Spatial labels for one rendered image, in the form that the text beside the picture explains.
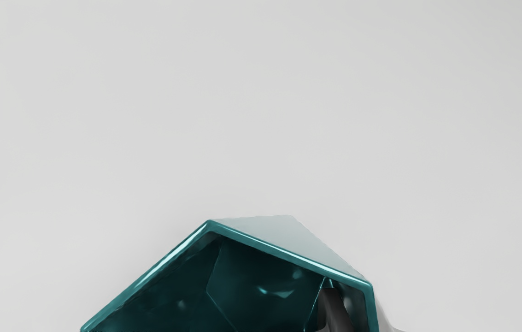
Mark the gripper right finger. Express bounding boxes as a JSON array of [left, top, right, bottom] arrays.
[[377, 306, 408, 332]]

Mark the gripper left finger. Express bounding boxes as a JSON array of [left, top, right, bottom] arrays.
[[316, 287, 358, 332]]

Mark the teal faceted mug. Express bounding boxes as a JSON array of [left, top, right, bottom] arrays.
[[80, 214, 380, 332]]

